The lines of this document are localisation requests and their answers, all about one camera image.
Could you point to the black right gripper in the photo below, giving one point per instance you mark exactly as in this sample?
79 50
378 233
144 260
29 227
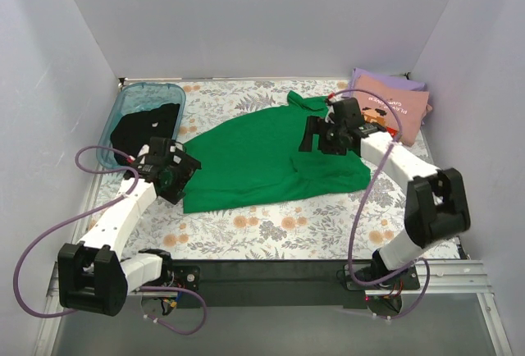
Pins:
321 137

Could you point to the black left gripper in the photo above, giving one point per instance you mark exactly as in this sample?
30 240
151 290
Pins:
185 173

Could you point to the green t shirt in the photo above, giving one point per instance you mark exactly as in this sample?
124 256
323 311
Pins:
254 159

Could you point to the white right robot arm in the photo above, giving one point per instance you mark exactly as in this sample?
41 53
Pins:
436 207

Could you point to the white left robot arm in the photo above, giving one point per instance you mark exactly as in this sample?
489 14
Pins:
93 276

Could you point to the black t shirt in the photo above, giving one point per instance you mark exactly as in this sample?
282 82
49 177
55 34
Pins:
135 130

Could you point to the blue plastic basket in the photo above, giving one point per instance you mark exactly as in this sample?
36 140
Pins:
137 97

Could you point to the lavender folded t shirt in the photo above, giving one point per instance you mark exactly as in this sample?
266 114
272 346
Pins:
393 81

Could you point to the pink folded t shirt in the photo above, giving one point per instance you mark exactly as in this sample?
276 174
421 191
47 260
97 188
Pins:
410 107

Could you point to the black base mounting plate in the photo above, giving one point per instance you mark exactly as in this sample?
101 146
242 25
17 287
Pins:
269 283

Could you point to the aluminium frame rail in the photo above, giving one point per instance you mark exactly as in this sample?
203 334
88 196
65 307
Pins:
446 308

